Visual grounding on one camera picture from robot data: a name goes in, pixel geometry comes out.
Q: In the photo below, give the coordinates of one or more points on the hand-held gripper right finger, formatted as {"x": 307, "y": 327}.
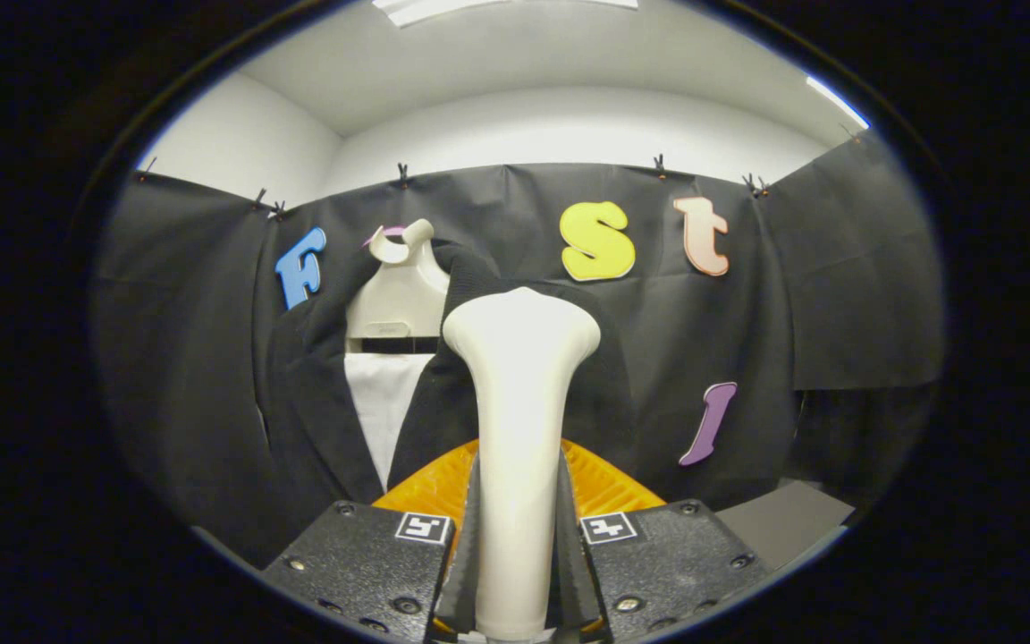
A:
{"x": 569, "y": 555}

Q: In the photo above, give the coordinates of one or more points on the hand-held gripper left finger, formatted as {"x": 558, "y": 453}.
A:
{"x": 466, "y": 555}

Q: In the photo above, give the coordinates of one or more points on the white garment steamer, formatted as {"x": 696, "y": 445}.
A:
{"x": 519, "y": 402}

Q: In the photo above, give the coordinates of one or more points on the white shirt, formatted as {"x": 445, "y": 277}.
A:
{"x": 383, "y": 402}

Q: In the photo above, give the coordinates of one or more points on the black blazer jacket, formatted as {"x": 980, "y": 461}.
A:
{"x": 309, "y": 420}

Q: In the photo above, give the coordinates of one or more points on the white clothes hanger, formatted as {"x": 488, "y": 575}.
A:
{"x": 399, "y": 300}

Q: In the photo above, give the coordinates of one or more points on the grey cabinet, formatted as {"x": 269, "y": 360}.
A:
{"x": 779, "y": 519}

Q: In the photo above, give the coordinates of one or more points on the black backdrop cloth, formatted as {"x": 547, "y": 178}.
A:
{"x": 193, "y": 313}

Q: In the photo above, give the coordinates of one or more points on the row of black clips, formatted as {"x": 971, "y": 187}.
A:
{"x": 402, "y": 172}

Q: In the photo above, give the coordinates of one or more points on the long ceiling light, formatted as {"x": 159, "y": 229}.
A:
{"x": 443, "y": 7}

